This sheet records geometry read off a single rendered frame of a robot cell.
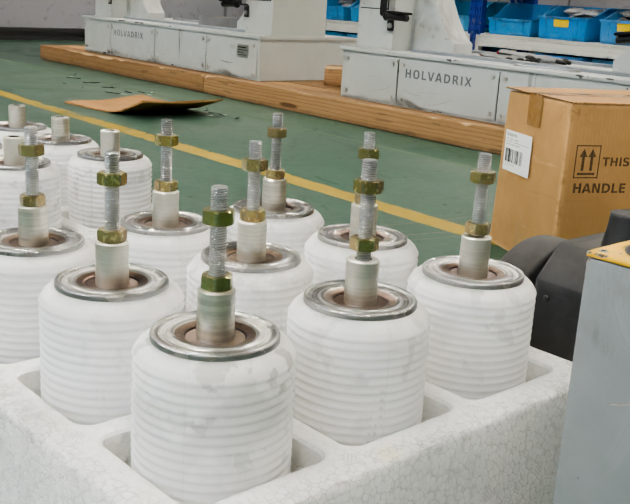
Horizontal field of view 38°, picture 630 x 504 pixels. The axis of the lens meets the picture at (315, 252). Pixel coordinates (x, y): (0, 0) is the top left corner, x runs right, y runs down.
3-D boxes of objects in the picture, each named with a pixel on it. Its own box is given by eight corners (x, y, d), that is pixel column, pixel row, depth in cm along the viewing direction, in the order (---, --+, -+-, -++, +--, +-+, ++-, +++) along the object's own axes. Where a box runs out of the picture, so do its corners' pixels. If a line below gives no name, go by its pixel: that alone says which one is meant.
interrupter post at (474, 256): (465, 283, 68) (469, 240, 67) (450, 273, 70) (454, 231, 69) (494, 282, 68) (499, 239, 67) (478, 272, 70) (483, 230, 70)
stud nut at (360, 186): (354, 194, 58) (355, 181, 58) (351, 188, 60) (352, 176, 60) (385, 195, 59) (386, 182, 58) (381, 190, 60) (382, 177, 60)
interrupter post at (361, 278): (335, 301, 62) (338, 254, 61) (367, 298, 63) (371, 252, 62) (351, 313, 60) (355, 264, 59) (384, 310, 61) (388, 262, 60)
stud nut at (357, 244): (350, 252, 59) (351, 239, 59) (347, 245, 61) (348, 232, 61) (380, 253, 60) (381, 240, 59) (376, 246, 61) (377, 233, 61)
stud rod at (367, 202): (355, 274, 60) (363, 160, 58) (353, 270, 61) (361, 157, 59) (370, 274, 60) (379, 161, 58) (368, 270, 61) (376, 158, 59)
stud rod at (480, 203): (484, 254, 68) (495, 154, 66) (475, 256, 68) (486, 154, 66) (474, 251, 69) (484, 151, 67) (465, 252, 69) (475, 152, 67)
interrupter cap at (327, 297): (285, 292, 63) (286, 283, 63) (383, 284, 66) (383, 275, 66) (332, 330, 56) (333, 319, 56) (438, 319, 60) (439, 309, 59)
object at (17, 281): (40, 420, 81) (35, 221, 77) (124, 450, 77) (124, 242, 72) (-50, 463, 73) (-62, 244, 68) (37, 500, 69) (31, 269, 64)
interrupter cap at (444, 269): (449, 296, 64) (450, 286, 64) (405, 265, 71) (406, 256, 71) (543, 291, 67) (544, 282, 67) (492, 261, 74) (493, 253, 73)
